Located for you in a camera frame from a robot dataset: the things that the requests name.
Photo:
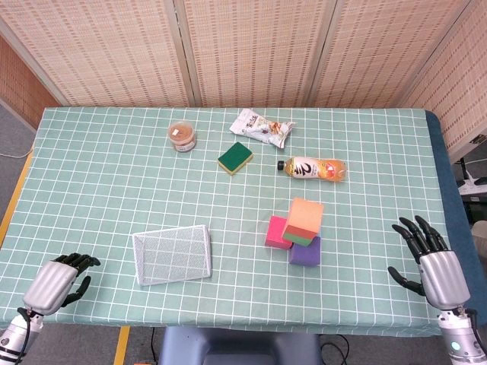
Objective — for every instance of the orange tea drink bottle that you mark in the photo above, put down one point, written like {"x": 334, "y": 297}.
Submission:
{"x": 312, "y": 169}

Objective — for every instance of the green foam cube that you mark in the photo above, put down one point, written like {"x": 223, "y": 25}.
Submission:
{"x": 300, "y": 240}

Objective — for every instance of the dark blue table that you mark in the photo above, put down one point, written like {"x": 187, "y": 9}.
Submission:
{"x": 445, "y": 171}

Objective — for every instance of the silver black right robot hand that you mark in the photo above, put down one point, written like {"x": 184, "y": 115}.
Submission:
{"x": 443, "y": 277}

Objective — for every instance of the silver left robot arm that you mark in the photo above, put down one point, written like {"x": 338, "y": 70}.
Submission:
{"x": 15, "y": 338}

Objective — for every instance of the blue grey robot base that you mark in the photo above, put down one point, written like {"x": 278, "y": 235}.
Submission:
{"x": 236, "y": 348}

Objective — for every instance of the white printed snack bag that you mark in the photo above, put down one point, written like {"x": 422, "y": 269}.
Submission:
{"x": 258, "y": 125}

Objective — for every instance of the green checked tablecloth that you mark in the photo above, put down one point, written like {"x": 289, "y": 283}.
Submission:
{"x": 114, "y": 182}

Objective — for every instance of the red foam cube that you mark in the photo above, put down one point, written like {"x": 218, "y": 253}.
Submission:
{"x": 275, "y": 230}

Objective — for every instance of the orange-red foam cube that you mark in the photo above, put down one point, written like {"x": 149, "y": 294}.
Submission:
{"x": 304, "y": 213}

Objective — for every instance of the bamboo folding screen panel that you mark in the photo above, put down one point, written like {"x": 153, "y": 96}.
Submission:
{"x": 114, "y": 49}
{"x": 380, "y": 49}
{"x": 258, "y": 49}
{"x": 19, "y": 83}
{"x": 464, "y": 87}

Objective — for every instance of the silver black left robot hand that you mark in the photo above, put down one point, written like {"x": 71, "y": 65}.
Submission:
{"x": 49, "y": 283}

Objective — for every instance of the green and yellow sponge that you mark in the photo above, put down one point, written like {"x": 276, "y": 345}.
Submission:
{"x": 236, "y": 156}

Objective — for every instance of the clear jar with brown contents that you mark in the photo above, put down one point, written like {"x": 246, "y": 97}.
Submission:
{"x": 182, "y": 135}

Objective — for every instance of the purple foam cube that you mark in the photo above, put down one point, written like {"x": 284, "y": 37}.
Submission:
{"x": 304, "y": 254}

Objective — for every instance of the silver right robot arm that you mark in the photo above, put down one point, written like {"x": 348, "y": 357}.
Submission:
{"x": 458, "y": 338}

